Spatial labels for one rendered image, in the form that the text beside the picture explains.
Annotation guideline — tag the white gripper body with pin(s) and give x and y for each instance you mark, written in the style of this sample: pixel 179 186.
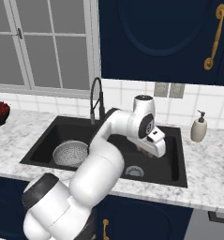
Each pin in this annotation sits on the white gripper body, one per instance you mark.
pixel 156 149

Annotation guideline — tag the navy base cupboard door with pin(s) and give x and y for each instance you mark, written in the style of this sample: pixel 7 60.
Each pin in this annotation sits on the navy base cupboard door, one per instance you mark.
pixel 5 206
pixel 147 222

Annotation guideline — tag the grey framed window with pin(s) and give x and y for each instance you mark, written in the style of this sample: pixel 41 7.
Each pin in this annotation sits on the grey framed window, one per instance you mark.
pixel 41 43

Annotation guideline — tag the grey metal colander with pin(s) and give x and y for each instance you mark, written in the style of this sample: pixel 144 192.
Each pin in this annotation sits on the grey metal colander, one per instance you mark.
pixel 69 153

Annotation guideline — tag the black sink faucet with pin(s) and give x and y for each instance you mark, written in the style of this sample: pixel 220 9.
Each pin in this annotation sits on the black sink faucet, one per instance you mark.
pixel 100 103

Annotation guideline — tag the black sink basin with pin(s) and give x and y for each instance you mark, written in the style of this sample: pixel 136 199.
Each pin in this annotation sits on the black sink basin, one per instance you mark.
pixel 160 162

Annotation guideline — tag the grey dishwasher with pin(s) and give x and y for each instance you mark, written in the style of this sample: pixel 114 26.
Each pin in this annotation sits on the grey dishwasher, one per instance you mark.
pixel 210 229

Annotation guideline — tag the beige soap dispenser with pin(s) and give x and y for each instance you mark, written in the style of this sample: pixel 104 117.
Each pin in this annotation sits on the beige soap dispenser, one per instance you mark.
pixel 198 129

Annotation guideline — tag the grey window latch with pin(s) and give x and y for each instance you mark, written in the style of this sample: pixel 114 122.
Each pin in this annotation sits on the grey window latch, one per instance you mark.
pixel 19 33

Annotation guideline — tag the grey wall outlet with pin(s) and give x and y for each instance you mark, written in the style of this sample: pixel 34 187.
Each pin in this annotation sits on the grey wall outlet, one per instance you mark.
pixel 177 90
pixel 161 89

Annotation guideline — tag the round metal sink drain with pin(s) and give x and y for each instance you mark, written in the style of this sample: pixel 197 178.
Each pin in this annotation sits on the round metal sink drain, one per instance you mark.
pixel 134 171

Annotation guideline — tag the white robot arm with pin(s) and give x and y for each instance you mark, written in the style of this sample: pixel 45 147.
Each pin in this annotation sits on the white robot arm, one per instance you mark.
pixel 97 168

